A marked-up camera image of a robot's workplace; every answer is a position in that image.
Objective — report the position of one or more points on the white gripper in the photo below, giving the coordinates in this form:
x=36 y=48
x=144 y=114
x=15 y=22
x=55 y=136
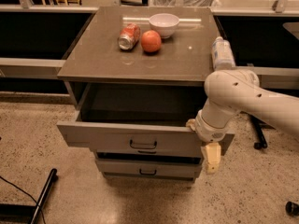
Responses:
x=211 y=131

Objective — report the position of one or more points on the grey top drawer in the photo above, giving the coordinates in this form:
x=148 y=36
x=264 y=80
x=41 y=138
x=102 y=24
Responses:
x=129 y=138

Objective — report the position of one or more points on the grey drawer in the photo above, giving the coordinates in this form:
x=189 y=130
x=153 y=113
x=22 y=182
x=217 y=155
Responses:
x=146 y=152
x=149 y=169
x=129 y=138

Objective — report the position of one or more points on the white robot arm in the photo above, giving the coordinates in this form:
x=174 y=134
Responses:
x=230 y=92

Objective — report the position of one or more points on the grey bottom drawer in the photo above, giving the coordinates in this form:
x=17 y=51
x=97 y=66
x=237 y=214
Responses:
x=149 y=169

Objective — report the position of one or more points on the grey middle drawer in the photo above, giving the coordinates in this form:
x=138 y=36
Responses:
x=146 y=152

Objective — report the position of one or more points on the grey drawer cabinet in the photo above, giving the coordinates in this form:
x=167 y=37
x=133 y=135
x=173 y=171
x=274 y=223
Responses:
x=108 y=84

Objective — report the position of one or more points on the black stand leg right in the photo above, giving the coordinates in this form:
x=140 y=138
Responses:
x=261 y=143

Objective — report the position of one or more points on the black stand leg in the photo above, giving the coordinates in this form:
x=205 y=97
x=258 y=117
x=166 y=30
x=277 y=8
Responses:
x=261 y=143
x=38 y=209

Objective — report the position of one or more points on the clear plastic water bottle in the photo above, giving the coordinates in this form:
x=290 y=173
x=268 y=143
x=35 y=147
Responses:
x=222 y=55

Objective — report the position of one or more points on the orange fruit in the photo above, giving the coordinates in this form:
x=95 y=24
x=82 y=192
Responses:
x=151 y=41

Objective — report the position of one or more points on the black caster wheel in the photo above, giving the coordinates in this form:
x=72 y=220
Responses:
x=292 y=209

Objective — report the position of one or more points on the white bowl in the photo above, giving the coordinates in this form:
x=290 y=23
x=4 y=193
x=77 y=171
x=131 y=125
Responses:
x=164 y=24

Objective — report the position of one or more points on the red soda can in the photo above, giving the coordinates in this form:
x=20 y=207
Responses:
x=129 y=36

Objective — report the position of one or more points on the black stand leg left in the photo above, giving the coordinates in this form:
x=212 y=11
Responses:
x=38 y=209

